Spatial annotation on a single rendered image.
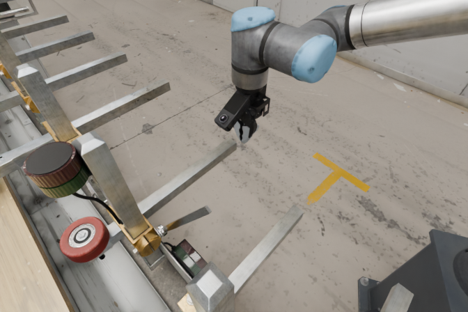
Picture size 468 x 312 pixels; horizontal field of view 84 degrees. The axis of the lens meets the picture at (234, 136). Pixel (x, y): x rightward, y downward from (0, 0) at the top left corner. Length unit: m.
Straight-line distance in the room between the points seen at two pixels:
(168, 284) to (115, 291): 0.17
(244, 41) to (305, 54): 0.13
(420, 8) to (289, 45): 0.22
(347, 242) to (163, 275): 1.11
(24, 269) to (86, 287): 0.29
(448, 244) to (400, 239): 0.70
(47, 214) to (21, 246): 0.41
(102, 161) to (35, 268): 0.27
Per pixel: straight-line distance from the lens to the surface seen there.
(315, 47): 0.51
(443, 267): 1.03
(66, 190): 0.41
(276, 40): 0.53
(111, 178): 0.45
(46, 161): 0.41
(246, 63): 0.59
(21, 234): 0.68
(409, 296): 0.68
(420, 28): 0.58
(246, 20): 0.56
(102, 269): 0.89
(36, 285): 0.61
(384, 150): 2.16
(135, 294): 0.84
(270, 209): 1.61
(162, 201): 0.65
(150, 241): 0.59
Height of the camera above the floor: 1.39
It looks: 45 degrees down
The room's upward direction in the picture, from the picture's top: straight up
